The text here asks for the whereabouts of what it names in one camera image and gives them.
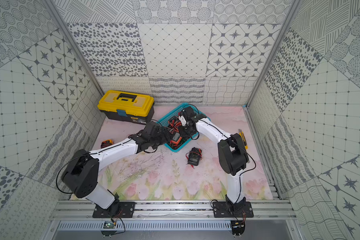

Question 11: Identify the orange multimeter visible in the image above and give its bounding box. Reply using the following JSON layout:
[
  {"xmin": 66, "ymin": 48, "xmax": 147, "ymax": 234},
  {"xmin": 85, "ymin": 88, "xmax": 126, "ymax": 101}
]
[{"xmin": 170, "ymin": 132, "xmax": 186, "ymax": 148}]

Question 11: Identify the red multimeter with grey screen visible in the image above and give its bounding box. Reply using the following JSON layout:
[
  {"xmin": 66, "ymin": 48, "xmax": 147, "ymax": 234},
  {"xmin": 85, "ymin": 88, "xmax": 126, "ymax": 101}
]
[{"xmin": 168, "ymin": 116, "xmax": 182, "ymax": 128}]

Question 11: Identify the small black multimeter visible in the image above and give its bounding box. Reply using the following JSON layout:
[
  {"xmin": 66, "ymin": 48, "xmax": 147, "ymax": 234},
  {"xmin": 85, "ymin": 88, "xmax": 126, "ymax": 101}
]
[{"xmin": 186, "ymin": 148, "xmax": 202, "ymax": 167}]

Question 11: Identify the small yellow multimeter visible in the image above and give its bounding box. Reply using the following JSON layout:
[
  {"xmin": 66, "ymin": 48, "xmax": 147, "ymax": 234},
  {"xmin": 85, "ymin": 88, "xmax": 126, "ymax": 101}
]
[{"xmin": 101, "ymin": 140, "xmax": 114, "ymax": 149}]

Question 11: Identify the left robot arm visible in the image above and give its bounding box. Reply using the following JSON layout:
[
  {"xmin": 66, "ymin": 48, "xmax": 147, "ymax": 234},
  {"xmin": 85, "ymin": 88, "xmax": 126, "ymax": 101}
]
[{"xmin": 61, "ymin": 121, "xmax": 172, "ymax": 211}]

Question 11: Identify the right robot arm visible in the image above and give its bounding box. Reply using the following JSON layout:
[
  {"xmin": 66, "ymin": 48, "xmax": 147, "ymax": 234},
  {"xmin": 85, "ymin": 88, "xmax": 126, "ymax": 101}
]
[{"xmin": 178, "ymin": 105, "xmax": 249, "ymax": 212}]

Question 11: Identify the teal plastic basket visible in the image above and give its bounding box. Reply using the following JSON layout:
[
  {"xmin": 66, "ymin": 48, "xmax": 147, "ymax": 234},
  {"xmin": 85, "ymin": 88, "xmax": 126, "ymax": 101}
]
[{"xmin": 159, "ymin": 103, "xmax": 206, "ymax": 153}]

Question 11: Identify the yellow black toolbox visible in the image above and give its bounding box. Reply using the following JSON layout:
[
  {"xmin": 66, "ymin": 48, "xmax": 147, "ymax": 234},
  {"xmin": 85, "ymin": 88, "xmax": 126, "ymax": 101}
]
[{"xmin": 98, "ymin": 90, "xmax": 155, "ymax": 125}]

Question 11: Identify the yellow utility knife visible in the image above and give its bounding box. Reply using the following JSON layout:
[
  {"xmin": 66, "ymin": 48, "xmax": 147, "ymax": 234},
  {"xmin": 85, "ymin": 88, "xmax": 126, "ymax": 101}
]
[{"xmin": 239, "ymin": 129, "xmax": 248, "ymax": 150}]

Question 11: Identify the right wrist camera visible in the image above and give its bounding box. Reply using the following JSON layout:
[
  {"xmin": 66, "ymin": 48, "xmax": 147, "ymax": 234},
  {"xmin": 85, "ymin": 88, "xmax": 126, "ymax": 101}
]
[{"xmin": 178, "ymin": 115, "xmax": 187, "ymax": 127}]

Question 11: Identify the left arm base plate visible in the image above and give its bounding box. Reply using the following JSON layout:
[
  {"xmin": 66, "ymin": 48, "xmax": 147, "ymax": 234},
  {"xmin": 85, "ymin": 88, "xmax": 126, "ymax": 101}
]
[{"xmin": 92, "ymin": 202, "xmax": 136, "ymax": 219}]

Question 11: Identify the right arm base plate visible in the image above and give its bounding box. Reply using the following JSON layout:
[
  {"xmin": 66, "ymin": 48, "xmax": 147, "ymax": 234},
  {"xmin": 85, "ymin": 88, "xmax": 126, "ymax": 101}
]
[{"xmin": 210, "ymin": 200, "xmax": 254, "ymax": 218}]

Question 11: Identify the aluminium rail frame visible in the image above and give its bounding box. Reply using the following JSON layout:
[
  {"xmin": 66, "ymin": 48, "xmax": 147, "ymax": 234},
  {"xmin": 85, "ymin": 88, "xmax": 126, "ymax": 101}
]
[{"xmin": 50, "ymin": 200, "xmax": 297, "ymax": 221}]

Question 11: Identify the white cable duct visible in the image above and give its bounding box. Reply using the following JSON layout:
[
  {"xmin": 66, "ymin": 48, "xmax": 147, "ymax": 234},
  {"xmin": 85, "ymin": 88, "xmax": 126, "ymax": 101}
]
[{"xmin": 58, "ymin": 220, "xmax": 231, "ymax": 231}]

